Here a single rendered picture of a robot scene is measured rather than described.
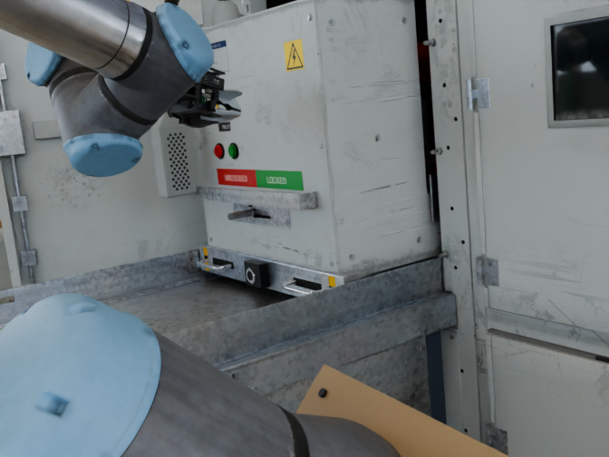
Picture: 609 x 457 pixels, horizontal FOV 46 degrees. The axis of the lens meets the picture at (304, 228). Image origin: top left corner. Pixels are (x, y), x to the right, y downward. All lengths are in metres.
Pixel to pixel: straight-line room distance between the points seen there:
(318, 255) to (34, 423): 0.95
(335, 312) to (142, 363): 0.82
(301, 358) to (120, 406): 0.77
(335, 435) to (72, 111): 0.57
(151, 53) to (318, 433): 0.48
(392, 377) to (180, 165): 0.63
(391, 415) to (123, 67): 0.48
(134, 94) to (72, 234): 0.98
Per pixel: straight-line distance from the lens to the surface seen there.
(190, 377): 0.45
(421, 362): 1.37
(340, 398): 0.64
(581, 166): 1.13
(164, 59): 0.85
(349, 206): 1.26
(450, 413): 1.47
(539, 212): 1.19
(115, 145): 0.91
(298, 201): 1.25
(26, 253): 1.81
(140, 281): 1.64
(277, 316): 1.16
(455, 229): 1.34
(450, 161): 1.32
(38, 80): 1.00
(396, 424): 0.58
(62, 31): 0.80
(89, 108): 0.92
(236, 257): 1.54
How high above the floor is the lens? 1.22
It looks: 10 degrees down
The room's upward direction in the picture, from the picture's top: 6 degrees counter-clockwise
